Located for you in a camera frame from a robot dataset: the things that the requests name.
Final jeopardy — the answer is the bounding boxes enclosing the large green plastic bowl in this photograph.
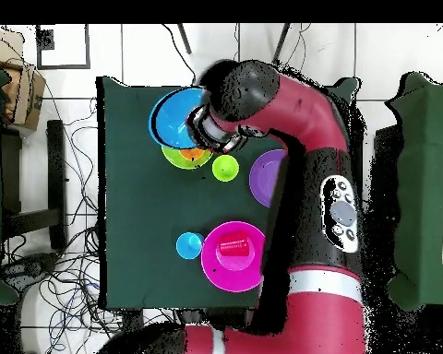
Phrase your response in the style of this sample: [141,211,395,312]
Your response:
[161,145,214,171]

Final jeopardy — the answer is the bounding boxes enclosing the large blue plastic bowl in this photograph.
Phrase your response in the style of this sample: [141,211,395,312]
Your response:
[148,87,209,150]

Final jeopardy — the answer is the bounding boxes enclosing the green plastic cup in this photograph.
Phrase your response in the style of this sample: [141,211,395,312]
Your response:
[211,154,240,183]

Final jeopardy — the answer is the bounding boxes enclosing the grey pedestal foot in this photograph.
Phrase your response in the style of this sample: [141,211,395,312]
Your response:
[1,251,60,292]

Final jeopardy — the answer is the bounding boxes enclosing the black square frame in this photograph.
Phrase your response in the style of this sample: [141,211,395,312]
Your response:
[35,24,91,70]

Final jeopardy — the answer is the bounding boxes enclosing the black power strip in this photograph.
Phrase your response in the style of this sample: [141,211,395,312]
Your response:
[122,309,146,335]

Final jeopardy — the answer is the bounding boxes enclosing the purple plastic bowl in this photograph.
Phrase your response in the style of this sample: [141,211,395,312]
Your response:
[248,148,288,209]

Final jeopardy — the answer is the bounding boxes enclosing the thin black cable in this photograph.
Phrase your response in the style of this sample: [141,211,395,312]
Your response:
[161,23,198,87]

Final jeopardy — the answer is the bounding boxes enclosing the black tripod leg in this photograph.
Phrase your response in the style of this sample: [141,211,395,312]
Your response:
[175,23,193,55]
[272,23,293,63]

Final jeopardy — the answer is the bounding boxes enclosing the dark green tablecloth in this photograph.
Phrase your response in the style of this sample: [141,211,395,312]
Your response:
[95,76,362,310]

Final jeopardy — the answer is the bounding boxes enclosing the cardboard box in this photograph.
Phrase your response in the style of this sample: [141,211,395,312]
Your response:
[0,62,48,133]
[0,28,25,69]

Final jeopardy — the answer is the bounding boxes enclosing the red plastic cup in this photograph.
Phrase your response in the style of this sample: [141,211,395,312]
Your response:
[218,231,251,258]

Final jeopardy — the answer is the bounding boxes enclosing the orange plastic cup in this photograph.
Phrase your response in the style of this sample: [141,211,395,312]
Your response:
[178,147,207,162]

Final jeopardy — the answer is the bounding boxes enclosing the black metal stand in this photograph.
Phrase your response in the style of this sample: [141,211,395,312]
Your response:
[1,119,68,251]

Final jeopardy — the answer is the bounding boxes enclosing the blue plastic cup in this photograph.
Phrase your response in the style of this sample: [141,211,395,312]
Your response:
[175,231,205,261]

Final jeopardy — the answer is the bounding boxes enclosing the pink plastic bowl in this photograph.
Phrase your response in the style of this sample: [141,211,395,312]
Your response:
[199,220,267,293]

